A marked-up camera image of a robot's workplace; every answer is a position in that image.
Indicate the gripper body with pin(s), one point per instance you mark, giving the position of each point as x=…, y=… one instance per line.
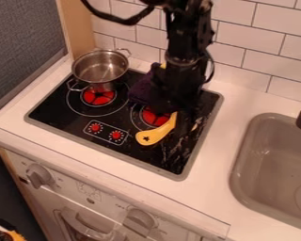
x=178, y=84

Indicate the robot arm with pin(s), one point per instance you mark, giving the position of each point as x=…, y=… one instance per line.
x=186, y=28

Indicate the silver pot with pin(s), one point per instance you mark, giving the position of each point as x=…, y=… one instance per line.
x=99, y=66

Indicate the purple cloth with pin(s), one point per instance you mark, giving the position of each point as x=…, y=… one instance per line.
x=141, y=90

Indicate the toy stove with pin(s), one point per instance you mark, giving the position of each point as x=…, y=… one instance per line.
x=123, y=119

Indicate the toy sink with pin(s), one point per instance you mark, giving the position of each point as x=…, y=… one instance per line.
x=276, y=169

